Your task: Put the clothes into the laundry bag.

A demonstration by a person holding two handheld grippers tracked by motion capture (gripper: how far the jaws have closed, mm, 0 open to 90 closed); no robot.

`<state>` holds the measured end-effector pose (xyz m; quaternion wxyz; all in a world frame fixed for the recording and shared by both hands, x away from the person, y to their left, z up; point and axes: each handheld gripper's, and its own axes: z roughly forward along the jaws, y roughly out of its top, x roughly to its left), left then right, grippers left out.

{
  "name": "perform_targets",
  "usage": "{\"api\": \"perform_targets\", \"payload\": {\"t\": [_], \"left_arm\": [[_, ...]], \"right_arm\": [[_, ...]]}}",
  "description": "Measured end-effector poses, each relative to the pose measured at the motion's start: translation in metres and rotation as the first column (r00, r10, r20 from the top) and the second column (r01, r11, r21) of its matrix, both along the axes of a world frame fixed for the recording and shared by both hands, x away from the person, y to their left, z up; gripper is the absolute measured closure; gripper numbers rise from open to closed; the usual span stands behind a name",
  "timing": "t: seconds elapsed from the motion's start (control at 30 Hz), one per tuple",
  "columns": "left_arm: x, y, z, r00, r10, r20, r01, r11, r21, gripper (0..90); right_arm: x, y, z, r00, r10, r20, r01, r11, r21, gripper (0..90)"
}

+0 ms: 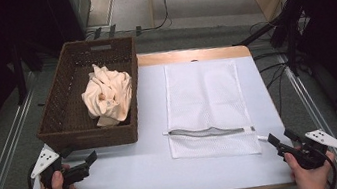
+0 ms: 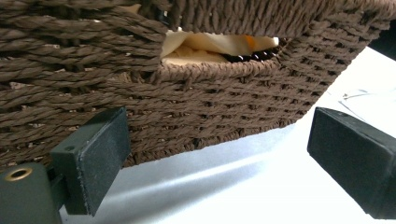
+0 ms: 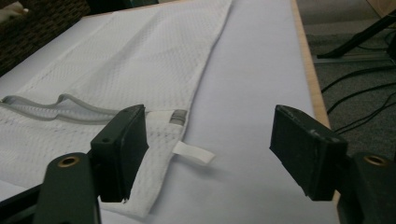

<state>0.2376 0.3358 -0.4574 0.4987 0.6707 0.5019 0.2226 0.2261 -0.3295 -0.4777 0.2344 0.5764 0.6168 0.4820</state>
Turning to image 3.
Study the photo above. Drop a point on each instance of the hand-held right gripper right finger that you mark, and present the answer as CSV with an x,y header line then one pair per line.
x,y
306,155

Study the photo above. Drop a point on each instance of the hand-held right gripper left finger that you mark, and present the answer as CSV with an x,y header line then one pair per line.
x,y
120,155

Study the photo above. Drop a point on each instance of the white mesh laundry bag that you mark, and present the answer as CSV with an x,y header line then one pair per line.
x,y
140,62

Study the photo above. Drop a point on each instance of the brown wicker basket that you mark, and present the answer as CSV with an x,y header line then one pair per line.
x,y
34,37

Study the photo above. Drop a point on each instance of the beige garment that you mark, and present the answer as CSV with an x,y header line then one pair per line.
x,y
12,11

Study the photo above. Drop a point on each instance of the black stand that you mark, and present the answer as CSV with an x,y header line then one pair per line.
x,y
358,39

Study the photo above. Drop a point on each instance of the wooden platform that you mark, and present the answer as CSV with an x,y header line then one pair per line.
x,y
384,6

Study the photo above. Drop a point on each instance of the metal floor rail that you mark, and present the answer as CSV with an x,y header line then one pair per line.
x,y
351,58

